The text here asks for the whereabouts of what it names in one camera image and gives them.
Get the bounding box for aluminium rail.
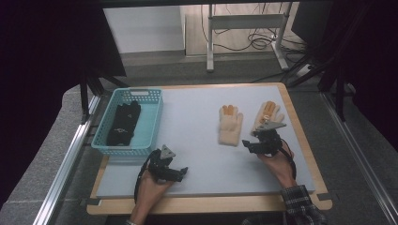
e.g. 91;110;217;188
32;93;101;225
320;91;398;218

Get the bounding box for white power strip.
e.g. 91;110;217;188
295;63;312;79

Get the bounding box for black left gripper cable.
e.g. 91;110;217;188
133;155;155;204

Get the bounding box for beige fluffy glove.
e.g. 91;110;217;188
250;99;286;136
218;104;244;147

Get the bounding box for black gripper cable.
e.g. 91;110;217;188
133;155;155;204
279;138;298;182

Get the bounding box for black metal stands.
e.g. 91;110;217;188
280;1;360;124

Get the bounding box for person's right hand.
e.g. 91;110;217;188
256;145;298;189

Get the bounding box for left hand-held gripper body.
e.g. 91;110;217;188
145;143;179;183

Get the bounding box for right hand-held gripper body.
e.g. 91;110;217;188
252;121;288;157

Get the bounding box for teal plastic basket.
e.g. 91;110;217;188
90;87;164;158

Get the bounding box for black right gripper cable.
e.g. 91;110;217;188
279;138;298;182

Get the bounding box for dark curtain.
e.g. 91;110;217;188
0;0;128;209
325;0;398;155

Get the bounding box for white cabinet panel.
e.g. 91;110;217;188
102;5;186;54

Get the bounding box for tangle of black floor cables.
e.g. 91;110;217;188
200;2;309;55

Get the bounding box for white metal desk frame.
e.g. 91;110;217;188
206;2;291;73

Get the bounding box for grey foam mat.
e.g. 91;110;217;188
96;84;316;199

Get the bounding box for black tripod stand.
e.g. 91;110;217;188
79;68;130;125

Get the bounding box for person's left hand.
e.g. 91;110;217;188
134;172;175;211

